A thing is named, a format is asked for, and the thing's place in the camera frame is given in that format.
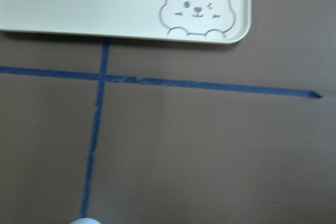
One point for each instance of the cream bear tray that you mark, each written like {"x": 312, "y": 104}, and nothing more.
{"x": 199, "y": 21}

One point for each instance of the light blue cup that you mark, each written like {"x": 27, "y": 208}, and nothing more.
{"x": 85, "y": 221}

